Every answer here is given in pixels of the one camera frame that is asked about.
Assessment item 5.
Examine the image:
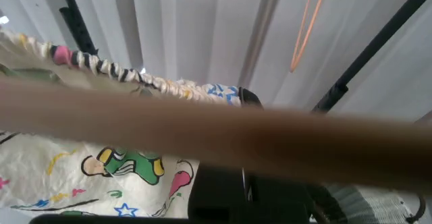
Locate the cream printed garment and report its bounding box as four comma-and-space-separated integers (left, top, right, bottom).
0, 28, 244, 219

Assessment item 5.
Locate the white curtain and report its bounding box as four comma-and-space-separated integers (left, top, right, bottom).
0, 0, 432, 124

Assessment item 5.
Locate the black clothes rack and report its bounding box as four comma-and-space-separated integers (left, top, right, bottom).
56, 0, 432, 114

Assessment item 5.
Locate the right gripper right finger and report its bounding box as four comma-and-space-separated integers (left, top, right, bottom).
249, 86, 317, 223

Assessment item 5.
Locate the white laundry basket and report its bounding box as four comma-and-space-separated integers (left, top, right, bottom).
305, 182, 427, 224

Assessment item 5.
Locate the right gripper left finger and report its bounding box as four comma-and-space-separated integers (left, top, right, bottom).
187, 86, 251, 223

